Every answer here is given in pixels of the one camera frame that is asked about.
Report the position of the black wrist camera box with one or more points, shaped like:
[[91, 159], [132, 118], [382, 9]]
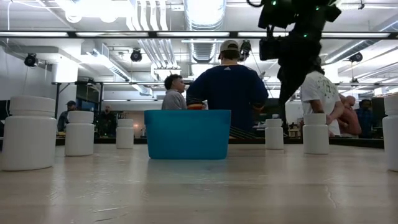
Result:
[[269, 46]]

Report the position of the round silver air duct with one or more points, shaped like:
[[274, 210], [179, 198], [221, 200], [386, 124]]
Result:
[[203, 15]]

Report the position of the black overhead frame bar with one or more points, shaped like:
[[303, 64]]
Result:
[[152, 34]]

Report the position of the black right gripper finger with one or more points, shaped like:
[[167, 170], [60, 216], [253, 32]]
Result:
[[298, 81], [284, 82]]

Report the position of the black ceiling camera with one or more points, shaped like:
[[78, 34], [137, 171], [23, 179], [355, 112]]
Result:
[[31, 59], [245, 48], [356, 57], [136, 55]]

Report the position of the black table edge rail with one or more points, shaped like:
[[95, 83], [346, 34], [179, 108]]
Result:
[[248, 141]]

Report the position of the large white pill bottle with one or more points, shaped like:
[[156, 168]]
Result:
[[29, 140], [391, 140]]

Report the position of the black background frame stand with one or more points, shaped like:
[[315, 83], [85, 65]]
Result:
[[57, 99]]

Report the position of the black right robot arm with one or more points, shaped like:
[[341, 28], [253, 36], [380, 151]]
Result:
[[298, 12]]

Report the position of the person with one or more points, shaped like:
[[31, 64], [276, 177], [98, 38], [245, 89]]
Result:
[[349, 119], [364, 118], [230, 90], [174, 99], [320, 90], [63, 119], [107, 123]]

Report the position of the blue plastic basket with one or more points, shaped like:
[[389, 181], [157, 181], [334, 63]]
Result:
[[186, 133]]

